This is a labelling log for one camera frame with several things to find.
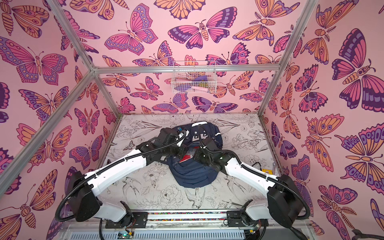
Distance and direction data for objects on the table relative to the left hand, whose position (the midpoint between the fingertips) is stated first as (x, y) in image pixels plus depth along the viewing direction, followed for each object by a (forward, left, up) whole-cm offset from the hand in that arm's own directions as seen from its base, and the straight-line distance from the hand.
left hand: (189, 147), depth 77 cm
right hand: (0, -1, -6) cm, 6 cm away
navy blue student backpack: (-8, +2, -11) cm, 14 cm away
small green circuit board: (-36, +31, -22) cm, 52 cm away
